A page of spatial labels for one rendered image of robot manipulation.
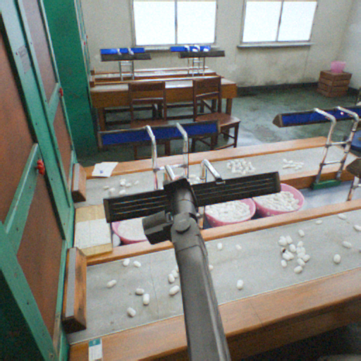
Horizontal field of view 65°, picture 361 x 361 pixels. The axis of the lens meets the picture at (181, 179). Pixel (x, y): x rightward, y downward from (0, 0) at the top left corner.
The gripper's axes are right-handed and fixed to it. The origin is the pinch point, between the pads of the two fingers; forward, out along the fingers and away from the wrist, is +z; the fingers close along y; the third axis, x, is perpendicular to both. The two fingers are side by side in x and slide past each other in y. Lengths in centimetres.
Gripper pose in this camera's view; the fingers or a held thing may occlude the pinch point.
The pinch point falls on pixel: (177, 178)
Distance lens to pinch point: 82.3
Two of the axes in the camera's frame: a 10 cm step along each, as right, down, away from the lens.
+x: 9.4, -3.4, -0.8
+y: 3.3, 7.9, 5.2
